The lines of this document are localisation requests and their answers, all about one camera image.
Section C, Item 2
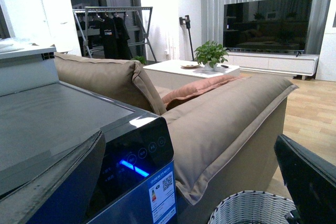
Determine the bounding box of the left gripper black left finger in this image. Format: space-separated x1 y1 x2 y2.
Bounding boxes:
1 131 106 223

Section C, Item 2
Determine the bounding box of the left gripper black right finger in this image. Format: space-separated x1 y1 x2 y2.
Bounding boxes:
274 134 335 223

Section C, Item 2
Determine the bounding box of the grey front-load washing machine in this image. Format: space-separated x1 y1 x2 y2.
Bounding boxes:
1 82 177 223

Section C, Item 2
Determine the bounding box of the metal clothes drying rack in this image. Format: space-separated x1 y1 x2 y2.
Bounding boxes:
72 6 157 62

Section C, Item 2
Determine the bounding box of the white woven laundry basket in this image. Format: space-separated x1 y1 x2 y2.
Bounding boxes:
208 190 301 223

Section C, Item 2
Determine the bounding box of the beige fabric sofa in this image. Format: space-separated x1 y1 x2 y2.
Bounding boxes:
55 52 297 223

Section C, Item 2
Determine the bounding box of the blue energy label sticker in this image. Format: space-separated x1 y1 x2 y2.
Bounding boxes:
148 168 176 223

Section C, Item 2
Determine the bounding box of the white tv stand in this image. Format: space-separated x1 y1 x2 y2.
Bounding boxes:
227 52 319 80

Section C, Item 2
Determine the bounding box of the white counter ledge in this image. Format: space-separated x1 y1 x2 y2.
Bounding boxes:
1 38 59 96

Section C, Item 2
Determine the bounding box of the orange throw pillow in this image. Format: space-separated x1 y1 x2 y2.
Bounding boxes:
162 75 241 111

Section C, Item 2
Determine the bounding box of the white coffee table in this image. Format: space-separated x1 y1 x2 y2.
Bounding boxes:
144 60 240 90

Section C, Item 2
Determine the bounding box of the large flat screen television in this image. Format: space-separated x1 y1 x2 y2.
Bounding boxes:
223 0 313 56

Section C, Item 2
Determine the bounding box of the green potted plant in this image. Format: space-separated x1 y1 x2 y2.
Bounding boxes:
195 41 228 71

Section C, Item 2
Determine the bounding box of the small beige plate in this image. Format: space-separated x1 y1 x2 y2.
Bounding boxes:
181 65 200 69

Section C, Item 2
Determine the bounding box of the black hanging t-shirt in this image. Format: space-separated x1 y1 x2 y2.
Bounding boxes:
100 16 119 59

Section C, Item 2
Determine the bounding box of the black cordless vacuum cleaner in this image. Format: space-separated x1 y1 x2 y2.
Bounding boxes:
179 15 194 61

